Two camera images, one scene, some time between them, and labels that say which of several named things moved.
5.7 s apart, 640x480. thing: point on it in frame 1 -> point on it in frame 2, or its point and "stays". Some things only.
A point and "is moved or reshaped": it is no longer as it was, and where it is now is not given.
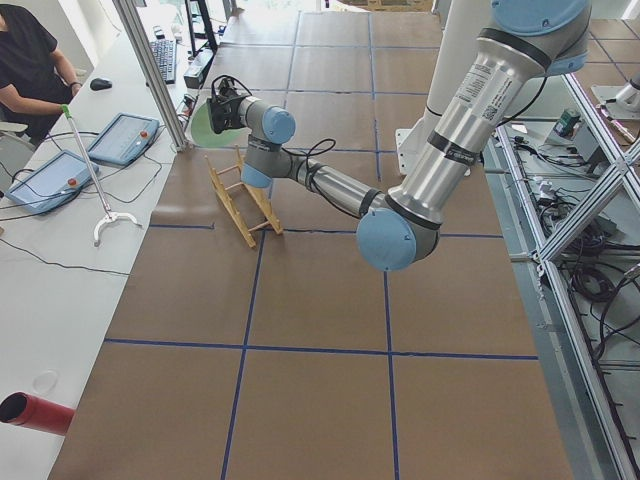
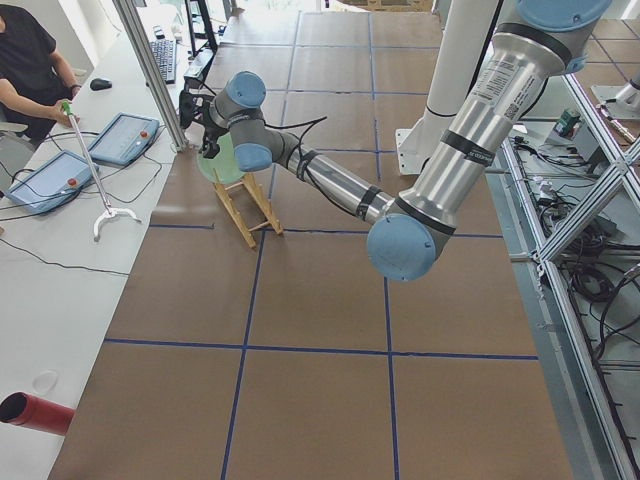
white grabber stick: x=110 y=216 stays
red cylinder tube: x=34 y=412 stays
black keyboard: x=166 y=54 stays
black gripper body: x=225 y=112 -> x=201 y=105
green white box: x=566 y=122 stays
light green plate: x=202 y=132 is moved or reshaped
